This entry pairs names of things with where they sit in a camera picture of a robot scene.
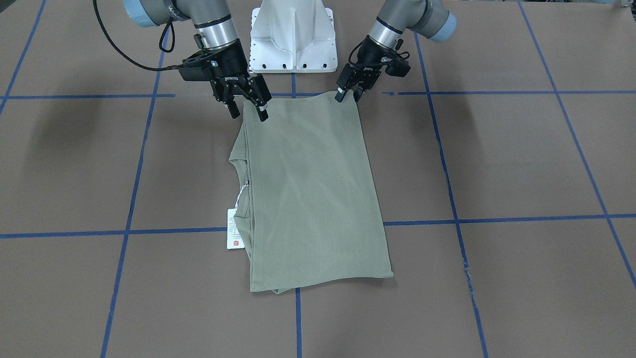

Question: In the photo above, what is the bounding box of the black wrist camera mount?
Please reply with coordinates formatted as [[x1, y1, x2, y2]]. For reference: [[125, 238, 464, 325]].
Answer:
[[178, 54, 216, 82], [382, 50, 411, 78]]

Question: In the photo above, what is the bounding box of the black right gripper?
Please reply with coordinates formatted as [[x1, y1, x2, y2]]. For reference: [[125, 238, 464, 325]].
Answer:
[[201, 39, 272, 122]]

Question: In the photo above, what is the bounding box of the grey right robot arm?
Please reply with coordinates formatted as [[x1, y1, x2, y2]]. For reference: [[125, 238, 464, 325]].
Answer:
[[123, 0, 272, 122]]

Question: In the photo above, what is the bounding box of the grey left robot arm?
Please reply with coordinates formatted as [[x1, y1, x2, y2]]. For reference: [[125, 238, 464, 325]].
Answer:
[[335, 0, 457, 102]]

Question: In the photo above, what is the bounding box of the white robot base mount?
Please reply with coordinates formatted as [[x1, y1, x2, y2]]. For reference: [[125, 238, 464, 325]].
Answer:
[[248, 0, 338, 74]]

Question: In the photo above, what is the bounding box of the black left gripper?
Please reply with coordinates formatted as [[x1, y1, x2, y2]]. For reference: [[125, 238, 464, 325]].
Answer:
[[335, 36, 396, 102]]

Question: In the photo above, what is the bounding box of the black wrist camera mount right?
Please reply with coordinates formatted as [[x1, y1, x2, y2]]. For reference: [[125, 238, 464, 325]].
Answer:
[[178, 54, 216, 82]]

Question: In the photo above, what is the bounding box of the white shirt price tag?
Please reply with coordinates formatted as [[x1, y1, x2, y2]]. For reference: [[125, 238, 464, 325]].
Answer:
[[226, 208, 245, 250]]

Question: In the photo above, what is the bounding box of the olive green long-sleeve shirt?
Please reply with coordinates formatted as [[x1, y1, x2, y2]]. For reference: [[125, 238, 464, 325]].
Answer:
[[229, 91, 393, 294]]

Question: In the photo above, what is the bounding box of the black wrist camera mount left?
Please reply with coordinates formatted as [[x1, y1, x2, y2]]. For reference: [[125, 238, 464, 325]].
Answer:
[[382, 50, 411, 78]]

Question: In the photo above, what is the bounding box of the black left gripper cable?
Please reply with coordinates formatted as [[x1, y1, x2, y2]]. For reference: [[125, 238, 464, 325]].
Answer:
[[347, 37, 413, 68]]

